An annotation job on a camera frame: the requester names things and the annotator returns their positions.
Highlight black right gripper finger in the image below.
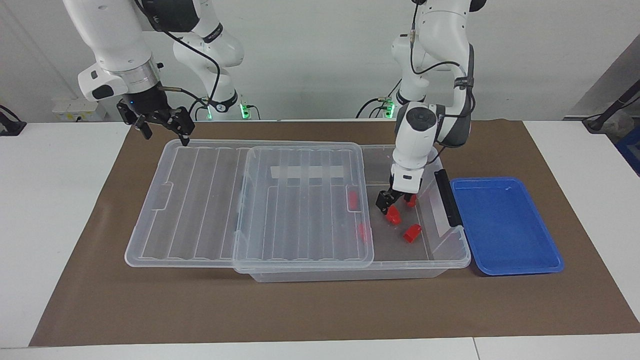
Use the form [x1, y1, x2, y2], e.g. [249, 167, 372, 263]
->
[167, 107, 196, 147]
[131, 114, 153, 141]

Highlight clear plastic box lid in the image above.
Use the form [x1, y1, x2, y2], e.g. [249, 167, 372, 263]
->
[124, 139, 376, 274]

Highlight clear plastic storage box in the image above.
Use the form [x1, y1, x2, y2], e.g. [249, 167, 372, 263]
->
[233, 144, 472, 284]

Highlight blue plastic tray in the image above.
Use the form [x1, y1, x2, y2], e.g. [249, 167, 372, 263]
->
[450, 176, 566, 277]

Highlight white power strip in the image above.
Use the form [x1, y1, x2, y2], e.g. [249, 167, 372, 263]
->
[52, 97, 108, 122]

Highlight brown table mat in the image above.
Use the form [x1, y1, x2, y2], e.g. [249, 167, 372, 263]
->
[29, 119, 640, 347]

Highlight black stand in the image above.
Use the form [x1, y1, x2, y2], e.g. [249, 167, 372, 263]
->
[582, 80, 640, 133]

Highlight blue crate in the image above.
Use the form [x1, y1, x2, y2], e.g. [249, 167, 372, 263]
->
[616, 125, 640, 176]

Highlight black base cable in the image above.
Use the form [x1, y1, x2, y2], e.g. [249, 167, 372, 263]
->
[187, 97, 211, 121]
[356, 80, 401, 119]

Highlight black box latch handle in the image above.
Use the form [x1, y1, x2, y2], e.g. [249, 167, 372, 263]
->
[434, 169, 463, 228]

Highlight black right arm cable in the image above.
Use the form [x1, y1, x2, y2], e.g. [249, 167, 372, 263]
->
[132, 0, 222, 121]

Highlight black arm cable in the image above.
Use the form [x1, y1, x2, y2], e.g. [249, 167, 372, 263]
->
[132, 0, 222, 121]
[409, 0, 477, 151]

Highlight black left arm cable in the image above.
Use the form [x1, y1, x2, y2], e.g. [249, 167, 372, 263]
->
[409, 0, 477, 151]

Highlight black clamp mount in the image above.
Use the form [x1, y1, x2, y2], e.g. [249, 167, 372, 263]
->
[0, 104, 27, 137]

